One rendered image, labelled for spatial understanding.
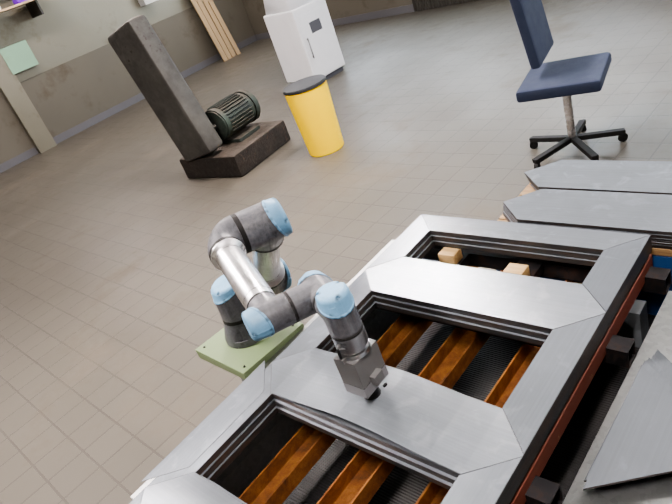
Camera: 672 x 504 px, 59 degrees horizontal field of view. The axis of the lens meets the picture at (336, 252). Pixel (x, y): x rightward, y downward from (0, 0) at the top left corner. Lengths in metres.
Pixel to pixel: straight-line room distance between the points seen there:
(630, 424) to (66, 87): 10.80
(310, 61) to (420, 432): 6.91
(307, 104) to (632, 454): 4.41
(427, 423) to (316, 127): 4.27
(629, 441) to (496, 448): 0.27
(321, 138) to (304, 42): 2.67
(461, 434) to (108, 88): 10.88
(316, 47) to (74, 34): 5.05
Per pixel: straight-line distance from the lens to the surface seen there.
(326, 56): 8.10
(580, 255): 1.77
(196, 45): 12.74
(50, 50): 11.47
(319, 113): 5.35
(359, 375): 1.32
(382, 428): 1.35
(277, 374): 1.63
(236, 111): 6.06
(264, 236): 1.62
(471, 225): 1.96
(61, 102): 11.42
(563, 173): 2.19
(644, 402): 1.44
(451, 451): 1.29
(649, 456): 1.35
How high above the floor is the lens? 1.85
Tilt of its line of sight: 29 degrees down
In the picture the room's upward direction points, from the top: 21 degrees counter-clockwise
